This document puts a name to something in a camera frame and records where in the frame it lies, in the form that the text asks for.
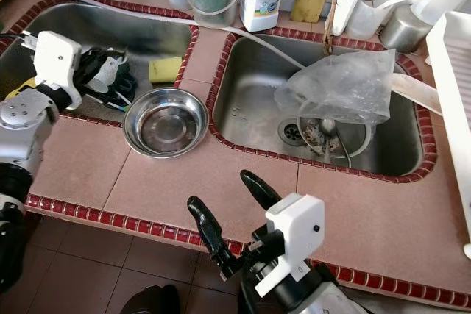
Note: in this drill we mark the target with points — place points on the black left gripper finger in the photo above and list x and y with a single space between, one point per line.
107 90
107 55

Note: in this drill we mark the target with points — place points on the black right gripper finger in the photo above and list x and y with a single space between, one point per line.
260 189
212 233

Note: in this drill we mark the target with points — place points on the teal and white mug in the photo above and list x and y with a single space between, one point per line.
112 70

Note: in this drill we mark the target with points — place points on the green and white toothbrush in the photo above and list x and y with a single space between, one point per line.
116 104

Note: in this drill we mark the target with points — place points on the yellow plastic bowl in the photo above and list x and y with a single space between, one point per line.
20 90

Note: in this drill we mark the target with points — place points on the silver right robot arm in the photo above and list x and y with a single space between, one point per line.
331 295

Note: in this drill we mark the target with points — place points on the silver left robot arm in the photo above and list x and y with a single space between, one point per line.
26 137

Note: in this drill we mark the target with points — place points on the black right robot foot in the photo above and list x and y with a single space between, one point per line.
249 303

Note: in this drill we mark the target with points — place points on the black robot foot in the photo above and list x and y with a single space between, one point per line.
151 299
249 303

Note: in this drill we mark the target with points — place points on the steel sink basin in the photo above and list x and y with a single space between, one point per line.
154 34
254 86

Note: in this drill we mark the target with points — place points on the yellow dish sponge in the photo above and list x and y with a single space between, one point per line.
165 70

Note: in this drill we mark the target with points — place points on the stainless steel bowl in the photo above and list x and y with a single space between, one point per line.
165 123

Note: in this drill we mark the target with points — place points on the black left robot foot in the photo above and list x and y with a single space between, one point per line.
151 299

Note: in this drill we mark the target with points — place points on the sink strainer basket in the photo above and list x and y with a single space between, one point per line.
357 141

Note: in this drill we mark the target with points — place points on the clear plastic bag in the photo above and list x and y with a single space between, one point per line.
338 87

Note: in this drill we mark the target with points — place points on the white dish rack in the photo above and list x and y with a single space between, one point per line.
452 108

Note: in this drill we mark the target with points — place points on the steel cup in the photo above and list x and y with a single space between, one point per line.
405 31

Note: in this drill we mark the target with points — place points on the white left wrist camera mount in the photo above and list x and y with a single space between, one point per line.
55 64

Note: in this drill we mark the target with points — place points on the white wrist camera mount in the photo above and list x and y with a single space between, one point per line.
55 64
294 233

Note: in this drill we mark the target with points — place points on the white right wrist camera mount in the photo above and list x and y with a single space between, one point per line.
294 233

